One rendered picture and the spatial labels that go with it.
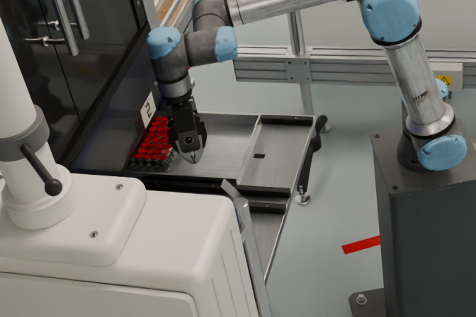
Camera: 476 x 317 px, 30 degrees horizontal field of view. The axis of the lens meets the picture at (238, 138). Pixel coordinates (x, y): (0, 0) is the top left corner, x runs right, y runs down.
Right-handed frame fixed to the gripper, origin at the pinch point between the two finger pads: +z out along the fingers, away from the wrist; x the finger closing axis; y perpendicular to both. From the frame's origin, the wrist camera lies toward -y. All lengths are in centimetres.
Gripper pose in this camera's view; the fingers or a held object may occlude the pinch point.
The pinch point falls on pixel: (194, 161)
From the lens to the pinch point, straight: 213.3
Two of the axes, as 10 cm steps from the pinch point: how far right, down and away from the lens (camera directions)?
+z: 1.7, 7.7, 6.2
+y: -1.7, -6.0, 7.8
